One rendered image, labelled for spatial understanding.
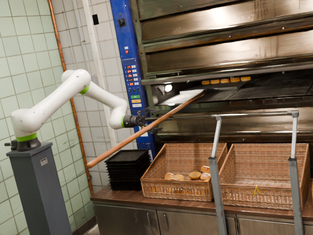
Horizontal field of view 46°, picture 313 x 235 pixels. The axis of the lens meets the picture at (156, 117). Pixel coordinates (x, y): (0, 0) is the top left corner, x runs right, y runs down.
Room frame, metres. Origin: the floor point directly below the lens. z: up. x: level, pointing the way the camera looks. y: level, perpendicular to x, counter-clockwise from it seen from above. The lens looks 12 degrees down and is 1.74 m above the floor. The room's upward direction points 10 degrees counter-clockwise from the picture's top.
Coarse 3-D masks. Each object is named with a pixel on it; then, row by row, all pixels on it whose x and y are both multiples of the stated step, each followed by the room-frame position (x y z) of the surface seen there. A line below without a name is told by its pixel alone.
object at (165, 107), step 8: (288, 96) 2.53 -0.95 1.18; (296, 96) 2.49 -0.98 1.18; (304, 96) 2.45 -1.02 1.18; (312, 96) 2.41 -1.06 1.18; (160, 104) 3.07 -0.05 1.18; (168, 104) 3.01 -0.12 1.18; (176, 104) 2.95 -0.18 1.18; (192, 104) 2.87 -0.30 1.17; (200, 104) 2.83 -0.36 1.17; (208, 104) 2.80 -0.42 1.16; (216, 104) 2.76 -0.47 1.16; (224, 104) 2.73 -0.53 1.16; (232, 104) 2.70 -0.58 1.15; (240, 104) 2.67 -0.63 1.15; (248, 104) 2.64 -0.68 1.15; (256, 104) 2.61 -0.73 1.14
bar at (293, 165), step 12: (168, 120) 2.57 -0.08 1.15; (216, 132) 2.31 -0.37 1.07; (216, 144) 2.25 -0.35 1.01; (216, 156) 2.19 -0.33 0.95; (216, 168) 2.17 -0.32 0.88; (216, 180) 2.17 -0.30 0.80; (216, 192) 2.17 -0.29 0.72; (216, 204) 2.18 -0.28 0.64; (300, 204) 1.94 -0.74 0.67; (300, 216) 1.92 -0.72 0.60; (300, 228) 1.92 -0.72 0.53
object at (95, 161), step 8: (200, 96) 3.09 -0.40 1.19; (184, 104) 2.78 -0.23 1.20; (168, 112) 2.56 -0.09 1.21; (160, 120) 2.40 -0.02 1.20; (144, 128) 2.22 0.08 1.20; (136, 136) 2.11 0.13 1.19; (120, 144) 1.96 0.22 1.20; (104, 152) 1.85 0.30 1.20; (112, 152) 1.88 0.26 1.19; (96, 160) 1.76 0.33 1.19; (88, 168) 1.72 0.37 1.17
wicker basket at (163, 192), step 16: (176, 144) 2.95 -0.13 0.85; (192, 144) 2.88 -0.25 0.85; (208, 144) 2.80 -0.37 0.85; (224, 144) 2.74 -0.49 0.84; (160, 160) 2.89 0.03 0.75; (192, 160) 2.85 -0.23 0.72; (208, 160) 2.78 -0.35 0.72; (224, 160) 2.64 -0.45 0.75; (144, 176) 2.65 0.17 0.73; (160, 176) 2.86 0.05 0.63; (144, 192) 2.60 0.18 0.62; (160, 192) 2.54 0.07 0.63; (192, 192) 2.40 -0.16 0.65; (208, 192) 2.48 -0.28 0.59
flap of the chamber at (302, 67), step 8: (312, 64) 2.27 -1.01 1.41; (240, 72) 2.51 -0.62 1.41; (248, 72) 2.48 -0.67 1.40; (256, 72) 2.45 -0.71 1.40; (264, 72) 2.42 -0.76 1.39; (272, 72) 2.49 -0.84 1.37; (160, 80) 2.83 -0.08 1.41; (168, 80) 2.79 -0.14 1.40; (176, 80) 2.76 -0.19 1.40; (184, 80) 2.72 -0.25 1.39; (192, 80) 2.78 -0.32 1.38
